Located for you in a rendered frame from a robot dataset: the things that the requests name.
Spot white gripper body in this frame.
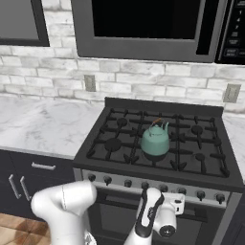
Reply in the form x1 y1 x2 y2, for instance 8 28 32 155
164 191 187 215

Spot black gas stove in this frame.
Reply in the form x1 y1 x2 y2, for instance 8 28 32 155
72 97 245 245

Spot teal kettle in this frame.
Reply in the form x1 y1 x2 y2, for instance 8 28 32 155
140 117 170 157

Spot dark base cupboard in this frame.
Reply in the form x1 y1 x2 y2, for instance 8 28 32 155
219 192 245 245

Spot black oven door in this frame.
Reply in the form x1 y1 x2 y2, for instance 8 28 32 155
86 187 225 245

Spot dark drawer front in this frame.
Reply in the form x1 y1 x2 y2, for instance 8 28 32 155
9 150 77 186

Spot grey microwave oven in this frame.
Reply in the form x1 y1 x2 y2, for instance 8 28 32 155
70 0 245 66

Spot dark oven door handle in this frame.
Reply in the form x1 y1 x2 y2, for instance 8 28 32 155
96 197 210 223

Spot grey wall socket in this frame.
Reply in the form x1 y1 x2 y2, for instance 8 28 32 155
222 82 242 104
83 74 97 93

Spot silver drawer handle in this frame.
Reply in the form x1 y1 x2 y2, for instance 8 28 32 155
31 161 57 171

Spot silver cupboard door handle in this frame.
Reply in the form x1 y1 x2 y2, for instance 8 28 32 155
8 173 22 200
19 175 33 202

